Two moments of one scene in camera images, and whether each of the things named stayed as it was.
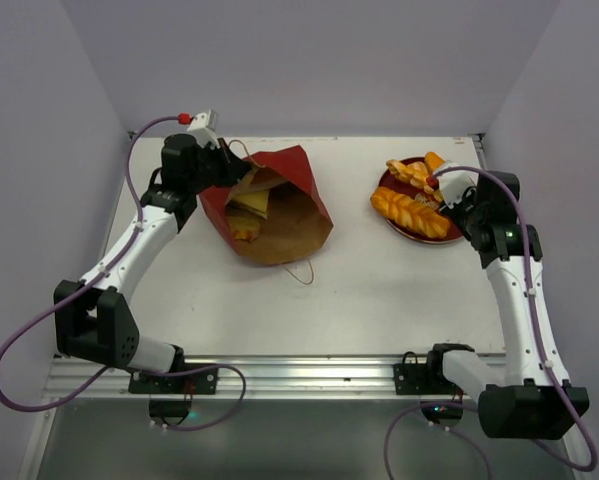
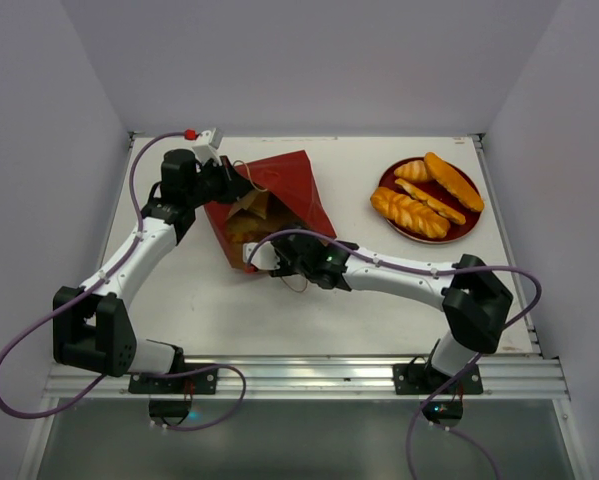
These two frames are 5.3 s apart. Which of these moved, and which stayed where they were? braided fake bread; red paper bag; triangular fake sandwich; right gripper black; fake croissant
Moved: right gripper black
Stayed: red paper bag; triangular fake sandwich; fake croissant; braided fake bread
